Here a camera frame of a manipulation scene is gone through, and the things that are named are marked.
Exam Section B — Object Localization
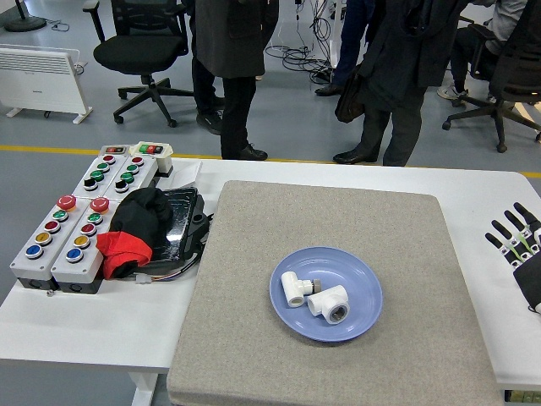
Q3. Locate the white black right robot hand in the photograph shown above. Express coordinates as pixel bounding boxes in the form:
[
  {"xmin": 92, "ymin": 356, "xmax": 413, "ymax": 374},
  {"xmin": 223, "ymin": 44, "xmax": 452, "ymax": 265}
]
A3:
[{"xmin": 484, "ymin": 201, "xmax": 541, "ymax": 315}]

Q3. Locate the large white pipe tee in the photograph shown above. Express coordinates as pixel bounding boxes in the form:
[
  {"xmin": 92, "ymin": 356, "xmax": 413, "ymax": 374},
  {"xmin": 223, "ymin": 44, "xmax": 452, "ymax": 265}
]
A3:
[{"xmin": 307, "ymin": 283, "xmax": 351, "ymax": 326}]

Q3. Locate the white pipe tee metal nut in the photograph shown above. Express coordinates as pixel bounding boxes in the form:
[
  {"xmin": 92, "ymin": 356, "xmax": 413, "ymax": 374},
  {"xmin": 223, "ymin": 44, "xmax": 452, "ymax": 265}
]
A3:
[{"xmin": 281, "ymin": 271, "xmax": 325, "ymax": 308}]

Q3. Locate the blue round plate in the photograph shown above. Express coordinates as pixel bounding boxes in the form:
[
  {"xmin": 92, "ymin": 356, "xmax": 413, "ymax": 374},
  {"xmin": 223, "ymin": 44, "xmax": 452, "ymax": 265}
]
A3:
[{"xmin": 269, "ymin": 246, "xmax": 385, "ymax": 344}]

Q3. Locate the seated person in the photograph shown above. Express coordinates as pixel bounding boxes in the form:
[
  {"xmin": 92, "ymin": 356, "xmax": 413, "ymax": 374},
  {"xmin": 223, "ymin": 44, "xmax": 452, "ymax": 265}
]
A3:
[{"xmin": 436, "ymin": 0, "xmax": 530, "ymax": 102}]

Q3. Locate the person carrying dark bag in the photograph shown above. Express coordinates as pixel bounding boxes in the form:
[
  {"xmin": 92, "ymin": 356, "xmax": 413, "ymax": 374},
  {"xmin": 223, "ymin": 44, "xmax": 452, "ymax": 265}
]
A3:
[{"xmin": 332, "ymin": 0, "xmax": 471, "ymax": 167}]

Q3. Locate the grey-brown table mat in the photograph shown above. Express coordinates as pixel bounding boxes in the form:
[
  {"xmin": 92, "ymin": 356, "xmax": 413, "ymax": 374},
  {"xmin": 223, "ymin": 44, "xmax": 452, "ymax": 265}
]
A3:
[{"xmin": 167, "ymin": 179, "xmax": 504, "ymax": 406}]

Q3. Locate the person in blue suit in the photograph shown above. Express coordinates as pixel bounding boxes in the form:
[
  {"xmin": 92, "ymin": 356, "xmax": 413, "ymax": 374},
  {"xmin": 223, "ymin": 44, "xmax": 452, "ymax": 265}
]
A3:
[{"xmin": 314, "ymin": 0, "xmax": 382, "ymax": 98}]

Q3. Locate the white desk leg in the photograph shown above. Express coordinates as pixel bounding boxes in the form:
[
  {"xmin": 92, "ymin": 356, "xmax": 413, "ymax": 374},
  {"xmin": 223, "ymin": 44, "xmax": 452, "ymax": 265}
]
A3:
[{"xmin": 327, "ymin": 0, "xmax": 350, "ymax": 71}]

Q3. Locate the black glossy tray device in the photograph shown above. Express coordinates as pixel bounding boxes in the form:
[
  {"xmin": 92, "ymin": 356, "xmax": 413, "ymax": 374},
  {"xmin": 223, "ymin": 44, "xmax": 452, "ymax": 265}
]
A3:
[{"xmin": 139, "ymin": 186, "xmax": 213, "ymax": 272}]

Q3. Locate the white paper card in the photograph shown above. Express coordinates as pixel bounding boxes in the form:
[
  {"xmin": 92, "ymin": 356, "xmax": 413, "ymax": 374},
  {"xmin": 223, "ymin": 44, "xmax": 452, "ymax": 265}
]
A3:
[{"xmin": 170, "ymin": 162, "xmax": 205, "ymax": 189}]

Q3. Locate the person in black trousers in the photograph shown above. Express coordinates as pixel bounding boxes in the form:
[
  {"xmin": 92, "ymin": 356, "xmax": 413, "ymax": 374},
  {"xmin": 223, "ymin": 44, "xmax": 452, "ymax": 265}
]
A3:
[{"xmin": 191, "ymin": 58, "xmax": 227, "ymax": 136}]

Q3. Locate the person in dark long coat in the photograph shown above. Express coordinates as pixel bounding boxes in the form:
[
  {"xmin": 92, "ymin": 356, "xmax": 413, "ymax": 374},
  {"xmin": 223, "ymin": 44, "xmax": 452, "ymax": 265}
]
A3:
[{"xmin": 193, "ymin": 0, "xmax": 281, "ymax": 162}]

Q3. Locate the black and red cloth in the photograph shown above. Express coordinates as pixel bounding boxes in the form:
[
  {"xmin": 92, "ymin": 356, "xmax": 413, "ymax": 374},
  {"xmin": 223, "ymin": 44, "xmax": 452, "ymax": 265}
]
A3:
[{"xmin": 96, "ymin": 187, "xmax": 175, "ymax": 281}]

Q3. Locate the white table leg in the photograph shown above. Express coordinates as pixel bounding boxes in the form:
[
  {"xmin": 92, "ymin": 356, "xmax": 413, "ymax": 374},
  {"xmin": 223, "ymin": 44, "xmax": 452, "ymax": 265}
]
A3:
[{"xmin": 128, "ymin": 370, "xmax": 161, "ymax": 406}]

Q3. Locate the four-button control box black knob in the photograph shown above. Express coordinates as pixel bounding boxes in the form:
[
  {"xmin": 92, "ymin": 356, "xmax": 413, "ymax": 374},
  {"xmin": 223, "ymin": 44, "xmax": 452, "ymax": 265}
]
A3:
[
  {"xmin": 103, "ymin": 155, "xmax": 159, "ymax": 200},
  {"xmin": 72, "ymin": 154, "xmax": 128, "ymax": 200}
]

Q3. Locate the five-button control box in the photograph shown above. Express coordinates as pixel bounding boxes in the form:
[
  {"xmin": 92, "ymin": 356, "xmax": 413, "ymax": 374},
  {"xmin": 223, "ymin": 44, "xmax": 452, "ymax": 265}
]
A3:
[
  {"xmin": 50, "ymin": 196, "xmax": 123, "ymax": 294},
  {"xmin": 9, "ymin": 194, "xmax": 90, "ymax": 291}
]

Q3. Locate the white panel heater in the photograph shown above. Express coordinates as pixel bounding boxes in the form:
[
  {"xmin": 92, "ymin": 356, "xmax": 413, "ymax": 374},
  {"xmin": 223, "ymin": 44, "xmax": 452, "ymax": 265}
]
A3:
[{"xmin": 0, "ymin": 46, "xmax": 95, "ymax": 125}]

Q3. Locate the black round stand base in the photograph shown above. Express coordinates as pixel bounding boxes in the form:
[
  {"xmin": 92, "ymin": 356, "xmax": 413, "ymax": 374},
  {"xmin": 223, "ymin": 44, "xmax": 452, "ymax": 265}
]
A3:
[{"xmin": 3, "ymin": 0, "xmax": 47, "ymax": 33}]

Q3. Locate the black floor cables bundle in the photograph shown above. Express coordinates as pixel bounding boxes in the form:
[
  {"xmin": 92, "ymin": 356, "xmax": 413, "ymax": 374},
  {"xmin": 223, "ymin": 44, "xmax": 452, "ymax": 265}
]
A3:
[{"xmin": 265, "ymin": 0, "xmax": 340, "ymax": 86}]

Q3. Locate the wire bundle with white connector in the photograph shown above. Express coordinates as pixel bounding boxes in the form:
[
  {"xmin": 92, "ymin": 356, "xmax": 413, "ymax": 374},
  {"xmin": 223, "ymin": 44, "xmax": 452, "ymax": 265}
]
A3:
[{"xmin": 134, "ymin": 260, "xmax": 200, "ymax": 287}]

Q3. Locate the cream red-green switch box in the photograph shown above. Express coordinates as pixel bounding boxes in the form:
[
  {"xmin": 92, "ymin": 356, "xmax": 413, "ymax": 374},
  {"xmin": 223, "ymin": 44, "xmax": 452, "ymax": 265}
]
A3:
[{"xmin": 128, "ymin": 141, "xmax": 175, "ymax": 178}]

